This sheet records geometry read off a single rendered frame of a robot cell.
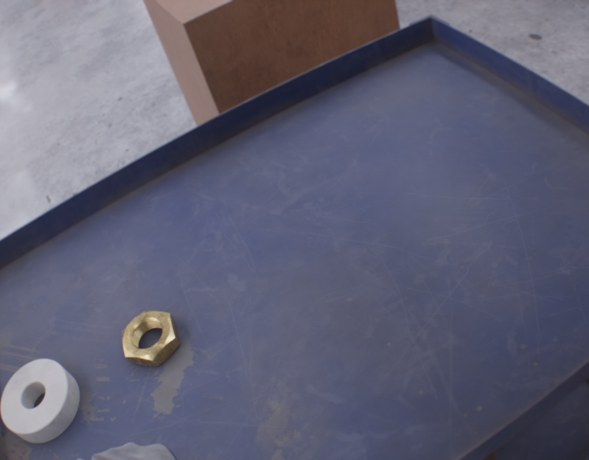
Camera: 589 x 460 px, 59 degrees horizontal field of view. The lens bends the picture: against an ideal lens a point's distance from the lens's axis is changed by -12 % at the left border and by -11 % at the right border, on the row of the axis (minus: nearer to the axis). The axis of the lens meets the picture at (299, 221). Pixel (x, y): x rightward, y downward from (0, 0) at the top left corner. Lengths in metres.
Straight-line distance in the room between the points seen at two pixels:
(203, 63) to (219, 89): 0.06
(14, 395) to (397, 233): 0.35
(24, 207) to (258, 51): 1.76
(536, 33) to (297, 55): 1.72
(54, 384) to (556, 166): 0.47
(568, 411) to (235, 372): 0.50
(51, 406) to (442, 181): 0.39
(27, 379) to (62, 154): 2.20
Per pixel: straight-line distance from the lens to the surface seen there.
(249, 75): 0.92
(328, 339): 0.43
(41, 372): 0.50
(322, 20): 0.94
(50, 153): 2.74
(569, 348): 0.42
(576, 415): 0.80
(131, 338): 0.48
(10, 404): 0.51
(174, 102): 2.56
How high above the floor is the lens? 1.23
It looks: 44 degrees down
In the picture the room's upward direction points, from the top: 20 degrees counter-clockwise
